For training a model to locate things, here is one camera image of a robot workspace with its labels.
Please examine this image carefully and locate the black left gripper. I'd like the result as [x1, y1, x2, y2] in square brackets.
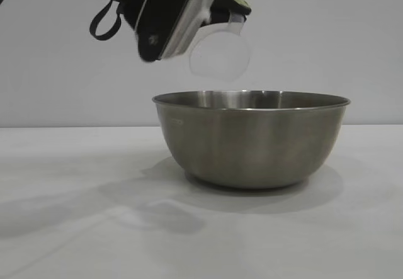
[134, 0, 253, 64]

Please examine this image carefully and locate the clear plastic measuring cup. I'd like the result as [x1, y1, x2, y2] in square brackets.
[188, 12, 253, 83]

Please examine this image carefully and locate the stainless steel mixing bowl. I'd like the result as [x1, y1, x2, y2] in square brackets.
[151, 90, 351, 190]

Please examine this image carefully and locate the black looped cable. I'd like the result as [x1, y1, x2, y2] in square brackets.
[89, 0, 123, 42]

